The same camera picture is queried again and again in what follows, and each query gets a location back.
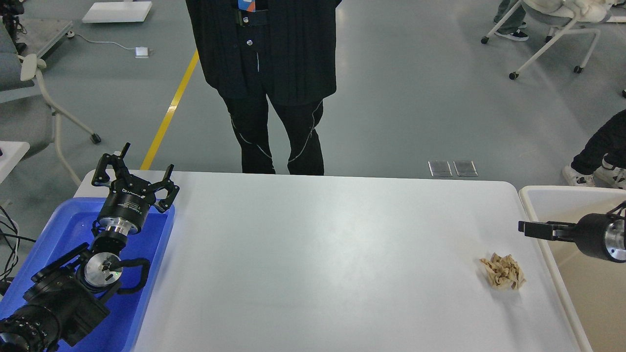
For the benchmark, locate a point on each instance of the white side table corner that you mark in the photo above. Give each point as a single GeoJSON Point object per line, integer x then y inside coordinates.
{"type": "Point", "coordinates": [11, 154]}

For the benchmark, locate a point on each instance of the white power adapter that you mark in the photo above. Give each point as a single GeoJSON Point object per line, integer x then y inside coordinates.
{"type": "Point", "coordinates": [141, 52]}

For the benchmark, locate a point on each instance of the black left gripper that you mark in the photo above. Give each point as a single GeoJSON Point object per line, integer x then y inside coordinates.
{"type": "Point", "coordinates": [126, 205]}

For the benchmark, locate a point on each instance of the white office chair right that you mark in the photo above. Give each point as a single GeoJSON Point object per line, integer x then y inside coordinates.
{"type": "Point", "coordinates": [565, 17]}

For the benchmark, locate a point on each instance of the white flat board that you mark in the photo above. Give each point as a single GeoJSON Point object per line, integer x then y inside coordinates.
{"type": "Point", "coordinates": [117, 12]}

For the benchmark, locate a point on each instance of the white plastic bin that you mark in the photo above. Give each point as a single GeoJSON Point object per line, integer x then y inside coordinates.
{"type": "Point", "coordinates": [593, 290]}

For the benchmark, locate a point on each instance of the left metal floor plate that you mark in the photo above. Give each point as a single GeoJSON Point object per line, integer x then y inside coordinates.
{"type": "Point", "coordinates": [439, 168]}

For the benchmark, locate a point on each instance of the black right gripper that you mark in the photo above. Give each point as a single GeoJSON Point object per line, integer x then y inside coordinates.
{"type": "Point", "coordinates": [599, 236]}

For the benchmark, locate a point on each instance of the seated person far right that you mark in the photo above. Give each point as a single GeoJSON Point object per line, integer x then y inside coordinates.
{"type": "Point", "coordinates": [512, 27]}

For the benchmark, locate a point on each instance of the metal floor plate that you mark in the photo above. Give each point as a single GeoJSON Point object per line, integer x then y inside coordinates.
{"type": "Point", "coordinates": [465, 168]}
{"type": "Point", "coordinates": [439, 168]}

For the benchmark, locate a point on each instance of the person leg right edge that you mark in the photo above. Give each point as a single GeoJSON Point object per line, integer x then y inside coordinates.
{"type": "Point", "coordinates": [604, 157]}

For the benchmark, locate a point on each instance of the right metal floor plate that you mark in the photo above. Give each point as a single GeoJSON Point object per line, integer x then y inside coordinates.
{"type": "Point", "coordinates": [465, 168]}

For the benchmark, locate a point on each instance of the person in black clothes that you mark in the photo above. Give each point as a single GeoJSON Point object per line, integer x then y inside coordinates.
{"type": "Point", "coordinates": [259, 54]}

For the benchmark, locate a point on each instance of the brown paper ball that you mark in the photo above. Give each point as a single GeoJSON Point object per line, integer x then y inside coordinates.
{"type": "Point", "coordinates": [503, 272]}

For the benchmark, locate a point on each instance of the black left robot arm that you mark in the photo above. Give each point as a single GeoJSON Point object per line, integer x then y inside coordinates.
{"type": "Point", "coordinates": [68, 297]}

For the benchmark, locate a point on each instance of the grey office chair left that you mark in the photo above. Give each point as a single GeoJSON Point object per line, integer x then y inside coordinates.
{"type": "Point", "coordinates": [28, 114]}

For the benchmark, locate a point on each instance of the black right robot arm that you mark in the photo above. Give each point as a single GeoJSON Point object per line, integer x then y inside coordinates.
{"type": "Point", "coordinates": [618, 210]}

